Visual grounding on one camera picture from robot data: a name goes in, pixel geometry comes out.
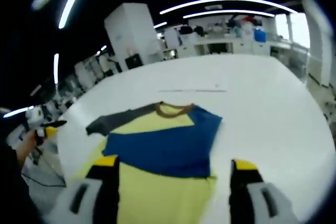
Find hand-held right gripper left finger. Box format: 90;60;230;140
51;155;121;224

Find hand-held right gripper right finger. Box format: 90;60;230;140
228;158;300;224

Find yellow blue grey garment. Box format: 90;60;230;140
68;101;223;224

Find person's left hand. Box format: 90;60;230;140
22;129;40;156

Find person's black shirt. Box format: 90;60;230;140
0;140;40;224

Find black cabinet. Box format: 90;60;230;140
124;54;144;70

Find wide white pillar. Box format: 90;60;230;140
104;3;161;70

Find bright ceiling light strip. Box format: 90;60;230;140
58;0;95;29

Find white upright board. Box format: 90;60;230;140
164;28;182;50

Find long white counter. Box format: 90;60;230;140
161;39;292;59

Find blue bin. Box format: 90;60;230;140
253;27;267;43

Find narrow white pillar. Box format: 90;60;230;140
301;0;335;86

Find short curved ceiling light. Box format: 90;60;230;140
183;9;275;19

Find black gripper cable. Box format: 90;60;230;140
20;153;66;187

